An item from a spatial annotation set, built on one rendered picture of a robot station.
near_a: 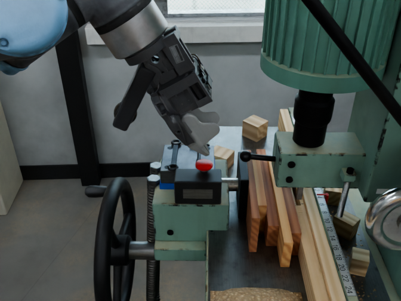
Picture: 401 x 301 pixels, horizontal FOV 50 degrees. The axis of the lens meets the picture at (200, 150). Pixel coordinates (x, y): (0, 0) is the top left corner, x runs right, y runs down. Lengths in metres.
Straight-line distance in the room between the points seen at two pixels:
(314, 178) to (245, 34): 1.34
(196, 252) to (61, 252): 1.33
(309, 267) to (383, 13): 0.37
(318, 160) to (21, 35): 0.48
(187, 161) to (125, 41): 0.28
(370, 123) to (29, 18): 0.50
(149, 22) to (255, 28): 1.42
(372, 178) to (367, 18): 0.26
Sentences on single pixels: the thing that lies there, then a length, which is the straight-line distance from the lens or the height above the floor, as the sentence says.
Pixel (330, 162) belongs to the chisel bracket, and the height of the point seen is 1.05.
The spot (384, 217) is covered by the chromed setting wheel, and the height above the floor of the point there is 1.03.
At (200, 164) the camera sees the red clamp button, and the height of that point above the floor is 1.02.
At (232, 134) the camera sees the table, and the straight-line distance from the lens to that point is 1.06.
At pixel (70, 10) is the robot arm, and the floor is 1.30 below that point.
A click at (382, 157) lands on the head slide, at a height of 1.09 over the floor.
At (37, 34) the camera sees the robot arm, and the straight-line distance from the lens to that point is 0.43.
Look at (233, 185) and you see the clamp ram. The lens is 0.80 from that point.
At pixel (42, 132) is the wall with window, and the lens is 2.37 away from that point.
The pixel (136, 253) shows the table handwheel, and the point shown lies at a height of 0.82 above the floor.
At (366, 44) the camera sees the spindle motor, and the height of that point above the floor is 1.27.
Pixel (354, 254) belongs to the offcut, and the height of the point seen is 0.84.
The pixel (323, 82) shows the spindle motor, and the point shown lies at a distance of 0.59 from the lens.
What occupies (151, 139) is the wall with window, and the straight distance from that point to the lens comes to 2.29.
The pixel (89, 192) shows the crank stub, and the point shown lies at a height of 0.91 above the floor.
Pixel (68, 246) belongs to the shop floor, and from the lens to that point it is 2.09.
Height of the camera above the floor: 1.45
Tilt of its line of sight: 34 degrees down
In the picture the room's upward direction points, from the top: straight up
